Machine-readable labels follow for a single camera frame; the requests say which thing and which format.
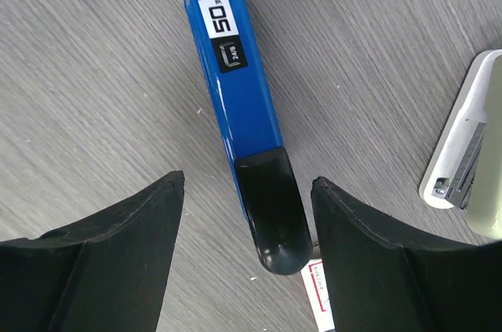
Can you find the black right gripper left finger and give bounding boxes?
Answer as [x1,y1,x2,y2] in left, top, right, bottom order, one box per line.
[1,171,184,331]

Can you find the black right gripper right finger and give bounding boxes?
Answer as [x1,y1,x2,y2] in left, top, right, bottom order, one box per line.
[311,177,501,331]

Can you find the white red staple box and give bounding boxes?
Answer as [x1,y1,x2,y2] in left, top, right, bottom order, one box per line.
[300,259,335,332]

